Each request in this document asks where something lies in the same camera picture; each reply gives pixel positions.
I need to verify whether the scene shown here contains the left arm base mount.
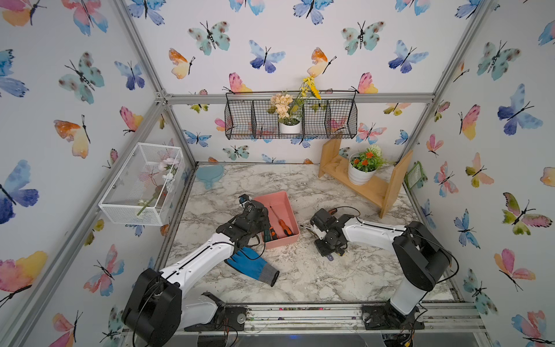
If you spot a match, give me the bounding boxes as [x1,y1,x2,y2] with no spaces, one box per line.
[179,292,247,332]

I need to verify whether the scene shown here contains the black wire wall basket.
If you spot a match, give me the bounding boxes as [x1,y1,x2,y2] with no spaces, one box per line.
[223,90,358,140]

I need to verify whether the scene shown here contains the blue grey work glove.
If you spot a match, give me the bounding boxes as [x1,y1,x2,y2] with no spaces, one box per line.
[225,247,280,287]

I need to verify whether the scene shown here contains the small white basket pot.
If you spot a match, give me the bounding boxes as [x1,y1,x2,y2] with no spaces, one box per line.
[279,119,302,134]

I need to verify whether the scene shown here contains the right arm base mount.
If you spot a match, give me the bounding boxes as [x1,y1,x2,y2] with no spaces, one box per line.
[361,300,425,331]

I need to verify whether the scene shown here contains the green paper card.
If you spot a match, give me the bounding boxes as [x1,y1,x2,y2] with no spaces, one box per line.
[404,161,428,189]

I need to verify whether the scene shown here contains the pink white artificial flower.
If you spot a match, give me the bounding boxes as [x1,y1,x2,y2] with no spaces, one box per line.
[137,157,180,217]

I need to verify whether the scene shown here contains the white flower pot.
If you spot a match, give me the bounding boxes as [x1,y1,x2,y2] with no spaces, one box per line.
[348,153,377,186]

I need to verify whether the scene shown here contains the green orange artificial plant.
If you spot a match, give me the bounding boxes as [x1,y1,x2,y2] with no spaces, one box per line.
[350,145,387,173]

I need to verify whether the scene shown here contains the black handled screwdriver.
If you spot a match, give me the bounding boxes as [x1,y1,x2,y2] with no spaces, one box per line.
[264,229,272,242]

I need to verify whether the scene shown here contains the pink storage box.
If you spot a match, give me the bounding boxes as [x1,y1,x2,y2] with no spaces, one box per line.
[254,191,300,250]

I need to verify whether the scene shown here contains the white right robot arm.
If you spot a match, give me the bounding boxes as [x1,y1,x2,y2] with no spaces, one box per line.
[310,209,453,316]

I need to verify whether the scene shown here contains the white mesh wall basket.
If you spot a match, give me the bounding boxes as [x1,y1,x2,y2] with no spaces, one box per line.
[98,143,186,226]

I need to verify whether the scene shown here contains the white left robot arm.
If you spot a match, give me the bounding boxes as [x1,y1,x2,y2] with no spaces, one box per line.
[122,195,280,346]

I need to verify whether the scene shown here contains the light blue hand mirror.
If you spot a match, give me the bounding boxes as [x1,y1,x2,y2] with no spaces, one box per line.
[196,164,225,190]

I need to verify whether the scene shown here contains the green black screwdriver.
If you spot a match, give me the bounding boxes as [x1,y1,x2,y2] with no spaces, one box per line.
[268,227,278,240]

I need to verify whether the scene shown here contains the wooden desktop shelf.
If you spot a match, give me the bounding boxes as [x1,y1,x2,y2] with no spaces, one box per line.
[318,139,413,218]

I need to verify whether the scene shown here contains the beige yellow artificial flowers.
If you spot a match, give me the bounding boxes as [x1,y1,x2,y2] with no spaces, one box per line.
[267,76,322,122]

